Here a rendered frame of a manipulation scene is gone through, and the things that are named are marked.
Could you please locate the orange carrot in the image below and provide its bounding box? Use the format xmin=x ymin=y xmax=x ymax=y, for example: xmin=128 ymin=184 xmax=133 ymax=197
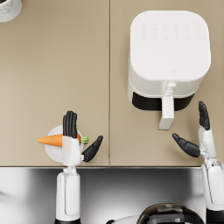
xmin=36 ymin=133 xmax=90 ymax=148

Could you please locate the pale air fryer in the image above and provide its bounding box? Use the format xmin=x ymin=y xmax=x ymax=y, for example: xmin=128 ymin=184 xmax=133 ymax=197
xmin=127 ymin=10 xmax=212 ymax=109

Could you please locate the small white round plate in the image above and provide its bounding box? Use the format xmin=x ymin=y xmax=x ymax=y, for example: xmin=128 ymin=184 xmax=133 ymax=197
xmin=44 ymin=124 xmax=86 ymax=165

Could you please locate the dark round robot body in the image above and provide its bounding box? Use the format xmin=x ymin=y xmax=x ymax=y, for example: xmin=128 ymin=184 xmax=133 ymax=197
xmin=105 ymin=203 xmax=207 ymax=224

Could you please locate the white marbled pot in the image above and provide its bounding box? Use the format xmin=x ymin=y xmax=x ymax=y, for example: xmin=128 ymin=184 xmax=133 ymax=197
xmin=0 ymin=0 xmax=23 ymax=24

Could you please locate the air fryer drawer with handle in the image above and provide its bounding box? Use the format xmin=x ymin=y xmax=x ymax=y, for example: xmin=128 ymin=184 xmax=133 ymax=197
xmin=131 ymin=81 xmax=195 ymax=131

